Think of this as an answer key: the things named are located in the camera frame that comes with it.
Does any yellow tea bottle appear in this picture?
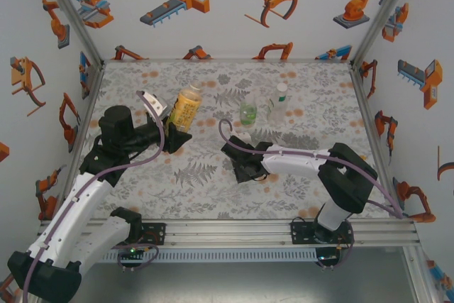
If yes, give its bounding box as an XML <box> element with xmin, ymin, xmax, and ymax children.
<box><xmin>166</xmin><ymin>81</ymin><xmax>204</xmax><ymax>133</ymax></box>

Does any small clear bottle green label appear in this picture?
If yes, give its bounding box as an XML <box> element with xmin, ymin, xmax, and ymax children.
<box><xmin>239</xmin><ymin>95</ymin><xmax>258</xmax><ymax>129</ymax></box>

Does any tall clear bottle green label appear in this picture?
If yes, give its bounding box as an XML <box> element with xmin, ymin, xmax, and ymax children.
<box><xmin>266</xmin><ymin>82</ymin><xmax>292</xmax><ymax>125</ymax></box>

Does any floral printed table mat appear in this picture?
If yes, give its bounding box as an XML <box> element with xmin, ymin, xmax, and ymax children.
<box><xmin>72</xmin><ymin>58</ymin><xmax>393</xmax><ymax>221</ymax></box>

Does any grey metal base panel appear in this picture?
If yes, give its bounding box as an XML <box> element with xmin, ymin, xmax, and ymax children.
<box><xmin>70</xmin><ymin>258</ymin><xmax>419</xmax><ymax>303</ymax></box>

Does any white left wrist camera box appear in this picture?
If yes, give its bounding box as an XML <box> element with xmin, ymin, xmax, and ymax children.
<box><xmin>136</xmin><ymin>89</ymin><xmax>165</xmax><ymax>114</ymax></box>

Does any aluminium side frame rail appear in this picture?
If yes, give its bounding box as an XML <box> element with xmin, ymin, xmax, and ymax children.
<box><xmin>348</xmin><ymin>61</ymin><xmax>407</xmax><ymax>219</ymax></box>
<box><xmin>58</xmin><ymin>62</ymin><xmax>106</xmax><ymax>208</ymax></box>

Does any aluminium front frame rail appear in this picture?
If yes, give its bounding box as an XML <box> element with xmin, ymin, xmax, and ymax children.
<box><xmin>38</xmin><ymin>218</ymin><xmax>421</xmax><ymax>250</ymax></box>

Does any grey slotted cable duct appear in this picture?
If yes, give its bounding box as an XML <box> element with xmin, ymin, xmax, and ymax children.
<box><xmin>95</xmin><ymin>248</ymin><xmax>319</xmax><ymax>264</ymax></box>

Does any aluminium corner post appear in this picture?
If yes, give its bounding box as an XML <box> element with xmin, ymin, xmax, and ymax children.
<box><xmin>349</xmin><ymin>0</ymin><xmax>423</xmax><ymax>70</ymax></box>
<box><xmin>35</xmin><ymin>0</ymin><xmax>106</xmax><ymax>70</ymax></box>

